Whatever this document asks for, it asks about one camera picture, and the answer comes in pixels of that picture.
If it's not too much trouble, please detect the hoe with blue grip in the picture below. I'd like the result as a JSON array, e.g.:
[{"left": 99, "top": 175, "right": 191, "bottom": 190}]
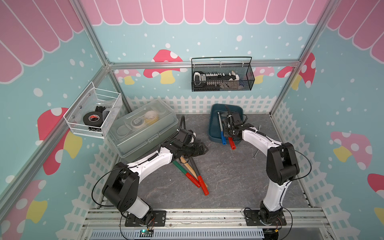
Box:
[{"left": 218, "top": 112, "right": 227, "bottom": 145}]

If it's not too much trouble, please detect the socket bit set holder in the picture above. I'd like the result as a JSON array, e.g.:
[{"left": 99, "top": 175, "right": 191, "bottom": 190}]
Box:
[{"left": 192, "top": 71, "right": 240, "bottom": 90}]

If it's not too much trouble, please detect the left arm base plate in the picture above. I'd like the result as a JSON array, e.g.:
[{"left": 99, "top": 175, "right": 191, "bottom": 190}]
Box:
[{"left": 125, "top": 210, "right": 167, "bottom": 228}]

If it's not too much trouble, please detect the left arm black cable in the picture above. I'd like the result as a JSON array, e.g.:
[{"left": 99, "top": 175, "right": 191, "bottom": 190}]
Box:
[{"left": 90, "top": 166, "right": 130, "bottom": 208}]

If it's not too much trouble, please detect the small green-lit circuit board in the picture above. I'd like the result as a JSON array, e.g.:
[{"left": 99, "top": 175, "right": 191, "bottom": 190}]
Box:
[{"left": 139, "top": 229, "right": 154, "bottom": 238}]

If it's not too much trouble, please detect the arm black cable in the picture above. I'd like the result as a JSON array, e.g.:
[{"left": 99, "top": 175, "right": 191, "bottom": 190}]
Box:
[
  {"left": 254, "top": 128, "right": 313, "bottom": 182},
  {"left": 90, "top": 166, "right": 130, "bottom": 208}
]

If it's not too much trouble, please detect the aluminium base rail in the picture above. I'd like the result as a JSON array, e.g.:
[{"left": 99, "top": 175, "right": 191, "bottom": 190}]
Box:
[{"left": 81, "top": 208, "right": 330, "bottom": 231}]

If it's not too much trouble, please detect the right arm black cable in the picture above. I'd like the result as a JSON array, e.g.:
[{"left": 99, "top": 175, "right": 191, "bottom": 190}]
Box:
[{"left": 254, "top": 128, "right": 313, "bottom": 182}]

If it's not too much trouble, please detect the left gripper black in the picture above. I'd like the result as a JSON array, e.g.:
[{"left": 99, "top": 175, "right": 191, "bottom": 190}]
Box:
[{"left": 181, "top": 142, "right": 208, "bottom": 159}]

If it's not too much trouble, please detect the black wire mesh basket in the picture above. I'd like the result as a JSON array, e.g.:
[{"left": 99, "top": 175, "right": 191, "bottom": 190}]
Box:
[{"left": 191, "top": 57, "right": 255, "bottom": 92}]

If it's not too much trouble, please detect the clear wall-mounted bin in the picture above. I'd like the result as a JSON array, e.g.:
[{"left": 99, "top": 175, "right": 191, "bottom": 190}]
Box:
[{"left": 64, "top": 83, "right": 123, "bottom": 139}]

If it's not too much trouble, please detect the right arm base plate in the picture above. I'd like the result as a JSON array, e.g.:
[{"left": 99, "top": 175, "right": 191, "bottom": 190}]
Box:
[{"left": 243, "top": 208, "right": 287, "bottom": 228}]

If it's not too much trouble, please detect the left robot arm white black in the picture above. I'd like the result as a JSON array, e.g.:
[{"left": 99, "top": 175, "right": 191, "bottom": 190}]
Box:
[{"left": 102, "top": 129, "right": 209, "bottom": 225}]

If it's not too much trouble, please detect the translucent lidded plastic container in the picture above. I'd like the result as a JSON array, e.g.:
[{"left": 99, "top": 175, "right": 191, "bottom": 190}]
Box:
[{"left": 107, "top": 100, "right": 179, "bottom": 162}]

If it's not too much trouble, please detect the black tape roll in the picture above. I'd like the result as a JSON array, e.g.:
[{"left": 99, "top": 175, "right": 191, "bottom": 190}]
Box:
[{"left": 83, "top": 112, "right": 104, "bottom": 128}]

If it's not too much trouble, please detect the green handle hoe red grip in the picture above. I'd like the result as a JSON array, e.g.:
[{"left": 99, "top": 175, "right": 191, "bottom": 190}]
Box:
[{"left": 173, "top": 161, "right": 201, "bottom": 188}]

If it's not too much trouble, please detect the teal plastic storage box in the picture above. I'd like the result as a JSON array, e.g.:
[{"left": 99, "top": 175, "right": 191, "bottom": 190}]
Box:
[{"left": 208, "top": 104, "right": 244, "bottom": 144}]

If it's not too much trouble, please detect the grey slotted cable duct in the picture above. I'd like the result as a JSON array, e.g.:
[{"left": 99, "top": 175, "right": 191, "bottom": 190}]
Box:
[{"left": 90, "top": 229, "right": 265, "bottom": 240}]

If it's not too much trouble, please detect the wooden handle hoe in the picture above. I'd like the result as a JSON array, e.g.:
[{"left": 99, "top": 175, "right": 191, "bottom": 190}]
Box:
[{"left": 180, "top": 157, "right": 198, "bottom": 180}]

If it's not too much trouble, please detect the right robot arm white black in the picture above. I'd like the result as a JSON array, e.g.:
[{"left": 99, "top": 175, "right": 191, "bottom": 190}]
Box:
[{"left": 221, "top": 110, "right": 300, "bottom": 226}]

